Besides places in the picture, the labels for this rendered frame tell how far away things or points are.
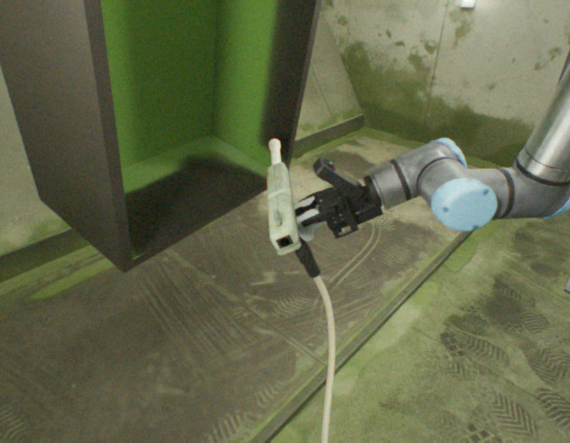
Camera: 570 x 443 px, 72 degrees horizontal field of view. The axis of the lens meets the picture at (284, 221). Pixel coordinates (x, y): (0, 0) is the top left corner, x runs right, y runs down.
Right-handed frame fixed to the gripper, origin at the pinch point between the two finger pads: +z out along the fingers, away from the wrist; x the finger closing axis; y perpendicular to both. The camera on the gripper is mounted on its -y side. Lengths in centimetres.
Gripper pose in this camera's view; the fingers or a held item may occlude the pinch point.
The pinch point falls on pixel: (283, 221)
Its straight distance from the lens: 83.1
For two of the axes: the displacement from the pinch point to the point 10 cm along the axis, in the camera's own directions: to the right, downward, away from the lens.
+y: 4.2, 7.5, 5.1
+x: -0.8, -5.3, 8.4
